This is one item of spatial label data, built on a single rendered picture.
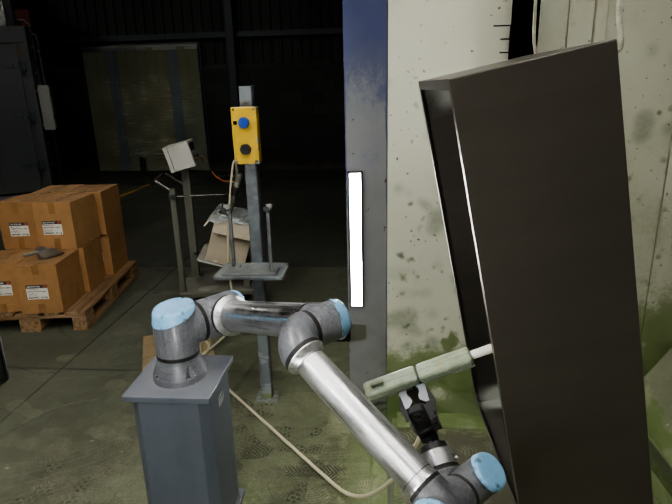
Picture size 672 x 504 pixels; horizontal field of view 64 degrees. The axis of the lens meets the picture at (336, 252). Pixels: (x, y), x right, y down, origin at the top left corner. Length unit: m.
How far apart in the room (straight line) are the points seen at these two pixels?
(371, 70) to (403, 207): 0.59
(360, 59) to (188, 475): 1.72
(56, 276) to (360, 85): 2.69
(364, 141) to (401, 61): 0.35
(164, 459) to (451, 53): 1.89
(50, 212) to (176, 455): 2.81
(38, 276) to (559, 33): 3.52
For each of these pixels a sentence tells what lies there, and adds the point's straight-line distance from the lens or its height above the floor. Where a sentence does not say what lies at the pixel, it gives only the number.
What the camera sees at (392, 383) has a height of 0.84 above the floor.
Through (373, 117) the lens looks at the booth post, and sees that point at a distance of 2.34.
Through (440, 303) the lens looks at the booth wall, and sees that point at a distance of 2.54.
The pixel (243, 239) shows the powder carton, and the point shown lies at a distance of 4.00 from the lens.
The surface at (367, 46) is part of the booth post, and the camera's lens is 2.34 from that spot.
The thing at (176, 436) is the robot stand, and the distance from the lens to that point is 2.04.
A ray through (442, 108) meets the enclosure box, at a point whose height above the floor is 1.55.
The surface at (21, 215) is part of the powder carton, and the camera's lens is 4.69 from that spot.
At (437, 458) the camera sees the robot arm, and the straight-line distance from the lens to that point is 1.48.
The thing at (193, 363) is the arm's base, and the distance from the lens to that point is 1.99.
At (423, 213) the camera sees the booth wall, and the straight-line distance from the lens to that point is 2.40.
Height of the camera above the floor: 1.62
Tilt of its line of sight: 17 degrees down
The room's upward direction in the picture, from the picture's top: 1 degrees counter-clockwise
